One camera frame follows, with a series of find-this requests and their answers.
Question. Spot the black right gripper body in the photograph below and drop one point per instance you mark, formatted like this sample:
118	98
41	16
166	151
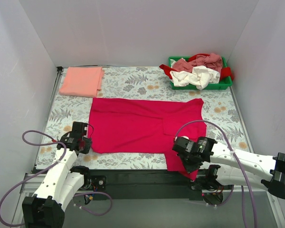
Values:
188	164

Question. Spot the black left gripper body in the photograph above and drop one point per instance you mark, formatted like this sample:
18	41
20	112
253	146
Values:
84	145

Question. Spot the magenta t shirt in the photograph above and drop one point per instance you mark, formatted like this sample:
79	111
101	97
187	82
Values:
142	126

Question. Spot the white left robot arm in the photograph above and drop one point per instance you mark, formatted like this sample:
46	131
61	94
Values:
46	207

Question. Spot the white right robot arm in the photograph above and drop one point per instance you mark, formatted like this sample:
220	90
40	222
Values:
233	167

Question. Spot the floral patterned table mat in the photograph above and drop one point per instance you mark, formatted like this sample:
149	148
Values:
220	109

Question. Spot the folded salmon pink t shirt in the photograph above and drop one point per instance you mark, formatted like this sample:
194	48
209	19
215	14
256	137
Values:
82	81

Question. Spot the green plastic bin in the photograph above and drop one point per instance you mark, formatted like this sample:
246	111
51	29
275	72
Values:
222	85

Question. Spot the white crumpled t shirt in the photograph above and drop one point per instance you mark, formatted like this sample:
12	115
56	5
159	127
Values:
200	77

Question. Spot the red crumpled t shirt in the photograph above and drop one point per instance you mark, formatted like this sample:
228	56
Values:
226	72

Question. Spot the dusty pink crumpled t shirt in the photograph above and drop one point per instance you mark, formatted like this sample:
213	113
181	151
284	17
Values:
211	61

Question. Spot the aluminium frame rail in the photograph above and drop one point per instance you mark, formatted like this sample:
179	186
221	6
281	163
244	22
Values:
269	213

